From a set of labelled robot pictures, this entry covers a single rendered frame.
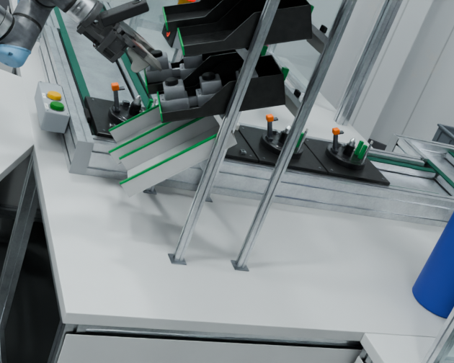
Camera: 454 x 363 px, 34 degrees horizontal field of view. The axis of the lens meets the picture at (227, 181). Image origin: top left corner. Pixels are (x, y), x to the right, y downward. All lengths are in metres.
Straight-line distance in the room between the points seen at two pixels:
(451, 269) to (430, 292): 0.09
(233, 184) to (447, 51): 3.64
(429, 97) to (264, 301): 4.07
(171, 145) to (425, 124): 4.10
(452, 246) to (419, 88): 3.73
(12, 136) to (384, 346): 1.14
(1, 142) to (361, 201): 1.11
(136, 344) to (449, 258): 0.86
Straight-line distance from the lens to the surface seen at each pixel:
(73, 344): 1.62
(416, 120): 5.76
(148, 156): 1.83
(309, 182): 2.28
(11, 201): 3.15
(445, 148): 3.15
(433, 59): 5.64
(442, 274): 2.05
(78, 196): 1.95
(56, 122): 2.13
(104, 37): 1.82
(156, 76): 1.84
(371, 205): 2.44
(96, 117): 2.14
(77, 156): 2.02
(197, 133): 1.81
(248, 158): 2.21
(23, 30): 1.80
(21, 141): 2.15
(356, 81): 3.13
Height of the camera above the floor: 1.81
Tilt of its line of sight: 25 degrees down
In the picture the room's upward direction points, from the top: 21 degrees clockwise
